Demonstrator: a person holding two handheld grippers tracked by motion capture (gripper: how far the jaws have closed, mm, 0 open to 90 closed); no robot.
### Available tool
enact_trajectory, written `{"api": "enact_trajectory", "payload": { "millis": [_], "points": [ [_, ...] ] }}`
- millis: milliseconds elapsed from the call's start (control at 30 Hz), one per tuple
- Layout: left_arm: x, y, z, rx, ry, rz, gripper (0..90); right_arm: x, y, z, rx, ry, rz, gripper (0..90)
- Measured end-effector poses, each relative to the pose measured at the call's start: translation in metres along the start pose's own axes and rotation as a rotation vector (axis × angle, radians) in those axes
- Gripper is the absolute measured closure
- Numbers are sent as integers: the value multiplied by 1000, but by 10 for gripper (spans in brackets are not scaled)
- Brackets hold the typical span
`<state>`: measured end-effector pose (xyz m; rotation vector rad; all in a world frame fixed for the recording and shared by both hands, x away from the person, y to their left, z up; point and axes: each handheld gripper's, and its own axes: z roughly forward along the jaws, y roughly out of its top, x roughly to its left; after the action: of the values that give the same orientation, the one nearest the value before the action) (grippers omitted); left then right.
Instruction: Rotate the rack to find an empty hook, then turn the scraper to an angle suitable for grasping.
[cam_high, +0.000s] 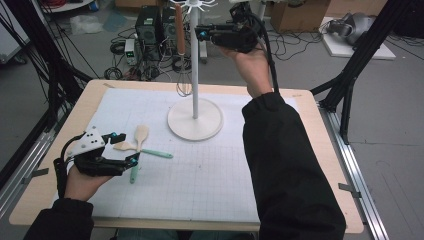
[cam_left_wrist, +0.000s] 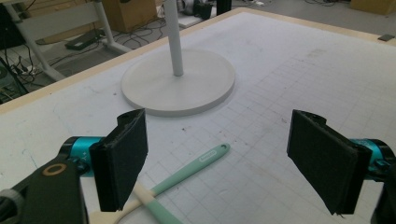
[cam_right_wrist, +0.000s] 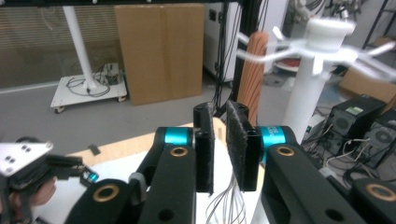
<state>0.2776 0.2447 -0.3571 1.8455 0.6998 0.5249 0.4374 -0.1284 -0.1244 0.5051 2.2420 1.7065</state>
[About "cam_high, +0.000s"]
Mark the person's right hand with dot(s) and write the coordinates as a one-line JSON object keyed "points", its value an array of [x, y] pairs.
{"points": [[253, 73]]}

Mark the large cardboard box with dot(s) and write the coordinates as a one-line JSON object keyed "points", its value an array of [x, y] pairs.
{"points": [[300, 16]]}

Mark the grey headset device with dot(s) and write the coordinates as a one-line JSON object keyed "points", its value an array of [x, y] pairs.
{"points": [[358, 26]]}

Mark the white floor board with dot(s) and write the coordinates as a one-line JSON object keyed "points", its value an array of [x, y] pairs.
{"points": [[343, 50]]}

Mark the teal sheet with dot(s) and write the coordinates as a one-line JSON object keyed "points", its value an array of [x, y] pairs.
{"points": [[115, 21]]}

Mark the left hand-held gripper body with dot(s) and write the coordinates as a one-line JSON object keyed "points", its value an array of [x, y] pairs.
{"points": [[96, 166]]}

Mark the low cardboard box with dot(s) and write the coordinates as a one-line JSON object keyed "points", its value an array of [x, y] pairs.
{"points": [[133, 3]]}

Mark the black frame struts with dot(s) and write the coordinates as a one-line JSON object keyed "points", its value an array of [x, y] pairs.
{"points": [[365, 50]]}

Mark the round white table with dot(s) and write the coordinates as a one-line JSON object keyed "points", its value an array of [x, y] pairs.
{"points": [[66, 8]]}

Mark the brown tape piece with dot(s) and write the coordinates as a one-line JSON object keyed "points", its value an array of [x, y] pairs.
{"points": [[296, 95], [109, 85]]}

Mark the white cabinet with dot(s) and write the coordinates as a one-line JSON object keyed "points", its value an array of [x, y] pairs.
{"points": [[10, 43]]}

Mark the person's left hand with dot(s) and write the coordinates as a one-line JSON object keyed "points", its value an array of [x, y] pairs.
{"points": [[80, 186]]}

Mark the white hook stand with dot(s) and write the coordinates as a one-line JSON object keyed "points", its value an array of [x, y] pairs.
{"points": [[195, 83]]}

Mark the large black computer tower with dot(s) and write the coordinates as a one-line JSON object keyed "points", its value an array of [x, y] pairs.
{"points": [[148, 30]]}

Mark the small blue container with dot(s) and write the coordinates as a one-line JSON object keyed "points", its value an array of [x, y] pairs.
{"points": [[94, 6]]}

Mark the grey metal bracket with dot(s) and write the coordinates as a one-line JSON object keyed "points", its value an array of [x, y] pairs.
{"points": [[348, 189], [40, 172]]}

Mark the aluminium rail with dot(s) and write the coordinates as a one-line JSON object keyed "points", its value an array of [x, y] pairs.
{"points": [[40, 143], [345, 156]]}

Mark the clear plastic bag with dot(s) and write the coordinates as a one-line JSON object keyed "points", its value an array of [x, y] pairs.
{"points": [[85, 25]]}

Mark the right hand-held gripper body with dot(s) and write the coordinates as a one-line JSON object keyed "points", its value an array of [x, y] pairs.
{"points": [[236, 36]]}

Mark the white power supply unit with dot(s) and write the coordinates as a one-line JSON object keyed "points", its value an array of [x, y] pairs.
{"points": [[130, 51]]}

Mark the small black computer tower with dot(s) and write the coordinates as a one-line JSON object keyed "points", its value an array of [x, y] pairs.
{"points": [[168, 33]]}

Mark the thick white metal leg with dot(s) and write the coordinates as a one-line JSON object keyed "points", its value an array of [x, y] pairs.
{"points": [[262, 11]]}

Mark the white grid mat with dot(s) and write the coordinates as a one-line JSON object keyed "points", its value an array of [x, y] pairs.
{"points": [[200, 193]]}

